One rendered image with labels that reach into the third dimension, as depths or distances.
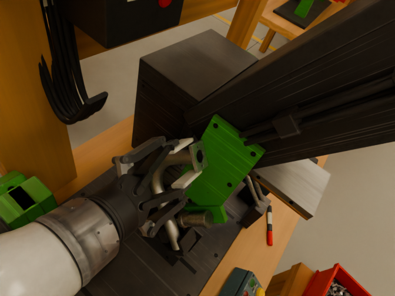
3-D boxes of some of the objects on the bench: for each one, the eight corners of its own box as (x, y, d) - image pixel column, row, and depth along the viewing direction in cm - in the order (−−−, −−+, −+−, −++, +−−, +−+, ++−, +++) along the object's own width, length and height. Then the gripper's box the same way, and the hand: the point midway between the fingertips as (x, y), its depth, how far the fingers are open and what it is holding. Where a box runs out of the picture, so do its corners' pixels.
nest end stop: (181, 239, 65) (196, 240, 63) (168, 255, 60) (184, 256, 58) (180, 235, 65) (195, 236, 62) (166, 250, 60) (182, 252, 58)
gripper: (141, 291, 31) (218, 197, 50) (87, 152, 26) (195, 106, 45) (105, 278, 35) (189, 196, 54) (52, 157, 31) (164, 113, 49)
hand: (184, 161), depth 47 cm, fingers open, 6 cm apart
